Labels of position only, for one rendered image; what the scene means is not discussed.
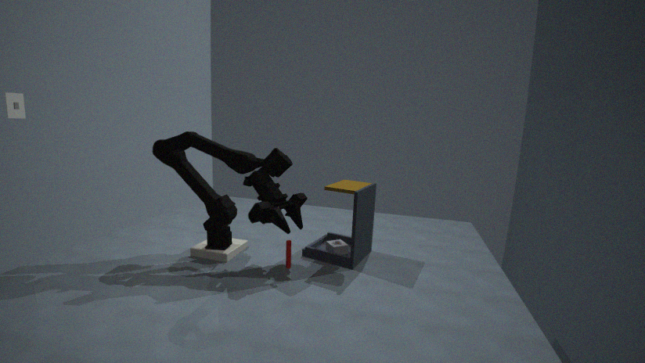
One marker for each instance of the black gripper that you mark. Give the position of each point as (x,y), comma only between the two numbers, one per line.
(273,202)

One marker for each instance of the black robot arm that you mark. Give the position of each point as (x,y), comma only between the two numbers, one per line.
(221,209)

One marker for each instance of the red peg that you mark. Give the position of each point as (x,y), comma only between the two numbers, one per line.
(288,253)

